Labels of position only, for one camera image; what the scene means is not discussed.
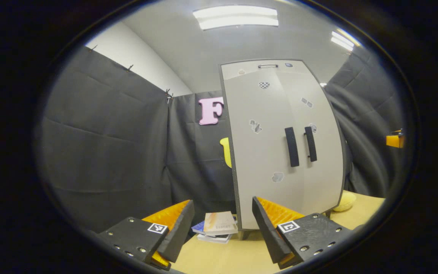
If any tan cover book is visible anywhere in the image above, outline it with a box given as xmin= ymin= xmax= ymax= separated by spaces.
xmin=203 ymin=211 xmax=238 ymax=236

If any black backdrop cloth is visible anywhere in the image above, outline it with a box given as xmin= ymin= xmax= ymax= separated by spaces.
xmin=36 ymin=46 xmax=408 ymax=233

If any grey cabinet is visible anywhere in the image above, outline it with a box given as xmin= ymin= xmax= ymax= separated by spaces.
xmin=218 ymin=58 xmax=347 ymax=241

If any grey cabinet door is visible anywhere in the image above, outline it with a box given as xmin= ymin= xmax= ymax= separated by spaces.
xmin=222 ymin=70 xmax=304 ymax=231
xmin=276 ymin=70 xmax=346 ymax=217

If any grey cabinet drawer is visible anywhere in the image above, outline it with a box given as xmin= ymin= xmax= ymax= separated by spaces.
xmin=221 ymin=60 xmax=305 ymax=80

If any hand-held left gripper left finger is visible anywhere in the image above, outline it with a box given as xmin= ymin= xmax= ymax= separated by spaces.
xmin=97 ymin=199 xmax=196 ymax=271

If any white book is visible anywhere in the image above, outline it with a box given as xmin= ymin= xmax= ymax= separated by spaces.
xmin=197 ymin=233 xmax=232 ymax=244

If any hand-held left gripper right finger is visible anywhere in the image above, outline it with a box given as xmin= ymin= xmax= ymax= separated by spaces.
xmin=252 ymin=196 xmax=353 ymax=270

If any yellow plush cushion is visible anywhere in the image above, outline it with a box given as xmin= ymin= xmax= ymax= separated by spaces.
xmin=332 ymin=191 xmax=357 ymax=212

